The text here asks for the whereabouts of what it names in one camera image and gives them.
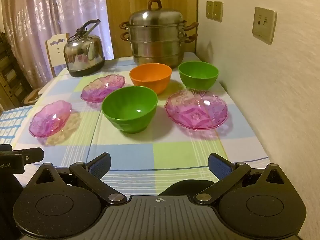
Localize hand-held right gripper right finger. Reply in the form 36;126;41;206
192;152;288;205

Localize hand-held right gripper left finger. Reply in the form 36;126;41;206
32;152;128;205

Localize pink glass plate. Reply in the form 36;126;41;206
164;89;228;131
80;74;126;103
29;100;73;138

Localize green plastic bowl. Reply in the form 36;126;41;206
101;86;158;134
178;61;220;90

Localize orange plastic bowl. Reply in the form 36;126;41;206
129;63;172;95

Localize blue white checked cloth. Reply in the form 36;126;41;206
0;105;34;145

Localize pastel checked tablecloth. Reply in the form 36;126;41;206
14;52;270;198

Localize round wicker basket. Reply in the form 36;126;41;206
23;88;43;105

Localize dark storage rack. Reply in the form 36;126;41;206
0;31;33;111

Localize white wooden chair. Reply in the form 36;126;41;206
45;33;70;78

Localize stainless steel kettle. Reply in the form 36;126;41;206
64;19;105;77

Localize sheer lilac curtain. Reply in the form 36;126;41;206
0;0;114;90

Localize stainless steel steamer pot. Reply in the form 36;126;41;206
119;0;200;67

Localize wooden door panel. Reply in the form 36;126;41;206
104;0;199;59

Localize beige wall socket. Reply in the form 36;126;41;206
252;6;277;45

